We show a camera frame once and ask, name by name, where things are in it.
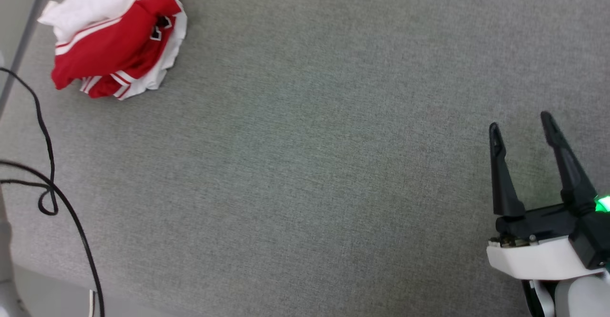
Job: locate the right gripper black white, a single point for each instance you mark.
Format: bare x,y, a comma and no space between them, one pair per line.
538,260

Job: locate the red and white basketball jersey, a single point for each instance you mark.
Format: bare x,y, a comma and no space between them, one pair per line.
109,45

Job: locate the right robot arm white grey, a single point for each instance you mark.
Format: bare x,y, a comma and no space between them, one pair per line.
581,298

